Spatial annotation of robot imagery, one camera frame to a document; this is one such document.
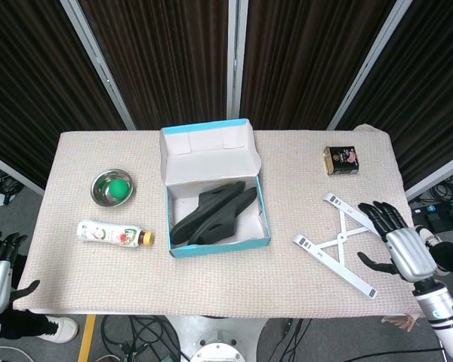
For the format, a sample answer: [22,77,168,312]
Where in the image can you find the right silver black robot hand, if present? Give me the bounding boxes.
[357,201,438,284]

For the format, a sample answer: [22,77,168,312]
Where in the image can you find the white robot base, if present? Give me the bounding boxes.
[165,314,273,362]

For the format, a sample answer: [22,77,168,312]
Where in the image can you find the white and black sneaker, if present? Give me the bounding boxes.
[414,225,443,246]

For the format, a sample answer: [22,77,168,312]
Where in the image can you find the light blue shoe box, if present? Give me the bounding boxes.
[159,118,271,260]

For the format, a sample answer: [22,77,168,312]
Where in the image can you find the black trouser leg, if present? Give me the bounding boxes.
[0,307,52,340]

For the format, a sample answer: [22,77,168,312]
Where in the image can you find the black power strip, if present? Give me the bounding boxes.
[410,201,453,228]

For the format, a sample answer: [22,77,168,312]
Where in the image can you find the brown paper scrap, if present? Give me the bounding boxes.
[380,314,421,330]

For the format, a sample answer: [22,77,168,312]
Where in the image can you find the white folding laptop stand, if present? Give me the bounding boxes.
[291,192,390,302]

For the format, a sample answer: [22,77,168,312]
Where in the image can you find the yellow floor tape strip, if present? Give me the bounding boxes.
[77,314,98,362]

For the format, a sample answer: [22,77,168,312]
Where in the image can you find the black luncheon meat can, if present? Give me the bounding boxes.
[322,146,362,176]

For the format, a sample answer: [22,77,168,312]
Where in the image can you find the yellow capped drink bottle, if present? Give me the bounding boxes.
[76,220,156,249]

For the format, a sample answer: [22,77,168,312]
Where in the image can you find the stainless steel bowl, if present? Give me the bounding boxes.
[90,168,134,207]

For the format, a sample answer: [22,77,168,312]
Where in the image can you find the green ball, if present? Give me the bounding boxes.
[109,179,130,200]

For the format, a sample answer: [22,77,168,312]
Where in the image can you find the dark brown corrugated panel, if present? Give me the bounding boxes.
[337,0,453,189]
[79,0,234,131]
[239,0,396,131]
[0,0,128,189]

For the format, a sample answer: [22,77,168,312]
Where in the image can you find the beige woven tablecloth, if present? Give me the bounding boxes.
[13,123,426,317]

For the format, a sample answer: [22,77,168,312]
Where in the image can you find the grey aluminium partition post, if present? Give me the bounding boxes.
[0,148,46,196]
[225,0,249,126]
[405,149,453,201]
[59,0,137,131]
[326,0,415,131]

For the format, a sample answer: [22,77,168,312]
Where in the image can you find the black floor cable bundle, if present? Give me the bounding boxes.
[99,314,184,362]

